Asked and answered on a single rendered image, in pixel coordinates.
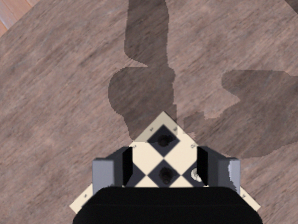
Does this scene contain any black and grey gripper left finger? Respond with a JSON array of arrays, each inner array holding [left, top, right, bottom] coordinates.
[[92, 146, 133, 195]]

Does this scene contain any cream and black chessboard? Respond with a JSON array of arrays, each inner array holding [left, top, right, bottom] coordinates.
[[70, 111, 209, 214]]

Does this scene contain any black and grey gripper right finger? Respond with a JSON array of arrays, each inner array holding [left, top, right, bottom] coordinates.
[[197, 146, 241, 195]]

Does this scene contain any black bishop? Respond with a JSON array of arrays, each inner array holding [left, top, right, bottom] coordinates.
[[159, 168, 173, 184]]

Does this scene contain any black pawn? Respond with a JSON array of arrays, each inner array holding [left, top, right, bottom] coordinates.
[[157, 135, 170, 147]]

